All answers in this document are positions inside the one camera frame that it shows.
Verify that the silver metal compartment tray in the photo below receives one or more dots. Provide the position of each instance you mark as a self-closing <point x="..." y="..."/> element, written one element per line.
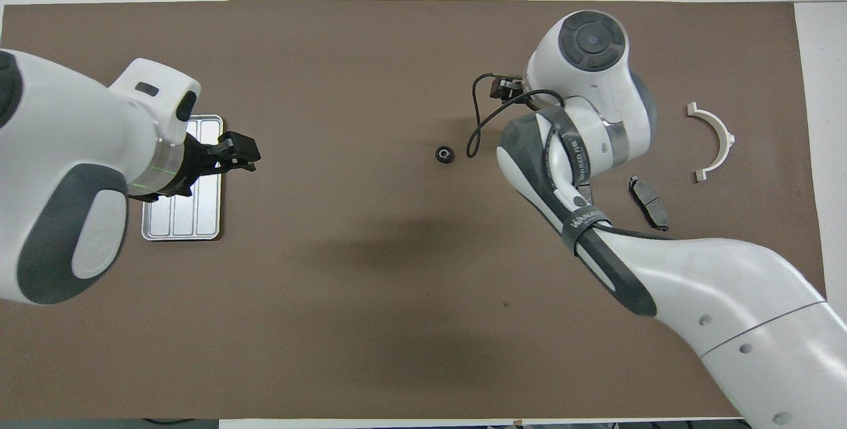
<point x="198" y="217"/>

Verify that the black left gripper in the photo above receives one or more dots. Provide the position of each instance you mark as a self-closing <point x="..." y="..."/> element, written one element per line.
<point x="195" y="161"/>

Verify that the long dark brake pad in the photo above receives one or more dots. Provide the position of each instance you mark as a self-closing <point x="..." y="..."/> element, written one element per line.
<point x="652" y="207"/>

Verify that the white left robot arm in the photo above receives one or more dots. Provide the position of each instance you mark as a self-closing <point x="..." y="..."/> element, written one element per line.
<point x="66" y="138"/>

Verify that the large black bearing gear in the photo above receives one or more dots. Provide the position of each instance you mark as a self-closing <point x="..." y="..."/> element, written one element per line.
<point x="444" y="153"/>

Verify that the brown table mat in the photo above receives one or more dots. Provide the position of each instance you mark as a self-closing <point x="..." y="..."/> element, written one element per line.
<point x="370" y="296"/>

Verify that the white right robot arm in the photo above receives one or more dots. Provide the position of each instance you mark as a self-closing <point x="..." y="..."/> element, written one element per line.
<point x="714" y="283"/>

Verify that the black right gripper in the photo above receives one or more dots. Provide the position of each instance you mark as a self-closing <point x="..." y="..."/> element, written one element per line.
<point x="508" y="89"/>

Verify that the white semicircular plastic bracket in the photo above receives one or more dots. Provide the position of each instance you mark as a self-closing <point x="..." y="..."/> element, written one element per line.
<point x="721" y="130"/>

